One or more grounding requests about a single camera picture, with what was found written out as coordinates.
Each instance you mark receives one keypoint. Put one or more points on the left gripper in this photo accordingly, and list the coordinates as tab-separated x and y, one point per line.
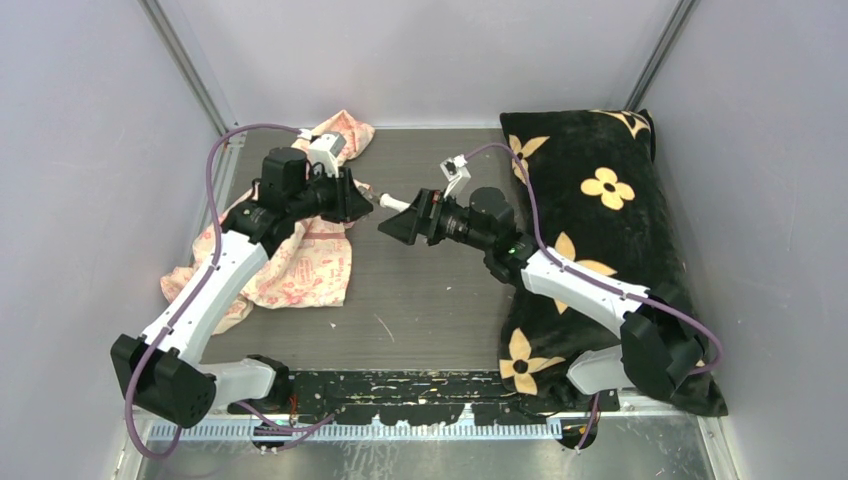
350	203

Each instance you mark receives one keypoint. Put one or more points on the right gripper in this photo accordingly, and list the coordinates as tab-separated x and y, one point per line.
422	217

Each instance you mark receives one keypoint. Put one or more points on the white plastic water faucet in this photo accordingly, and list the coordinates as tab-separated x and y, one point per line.
385	200

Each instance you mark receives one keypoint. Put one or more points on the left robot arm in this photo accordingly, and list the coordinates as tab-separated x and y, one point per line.
160	370

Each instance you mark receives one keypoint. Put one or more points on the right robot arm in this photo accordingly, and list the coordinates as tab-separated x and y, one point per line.
659	346

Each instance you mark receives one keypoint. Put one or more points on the pink printed cloth bag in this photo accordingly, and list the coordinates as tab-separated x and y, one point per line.
311	269

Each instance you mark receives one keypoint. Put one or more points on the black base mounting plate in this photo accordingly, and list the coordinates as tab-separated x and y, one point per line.
417	398

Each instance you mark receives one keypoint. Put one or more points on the black flower pattern pillow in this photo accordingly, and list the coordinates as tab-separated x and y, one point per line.
586	181

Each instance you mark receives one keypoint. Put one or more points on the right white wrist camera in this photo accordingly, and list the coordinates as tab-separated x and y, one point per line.
457	175

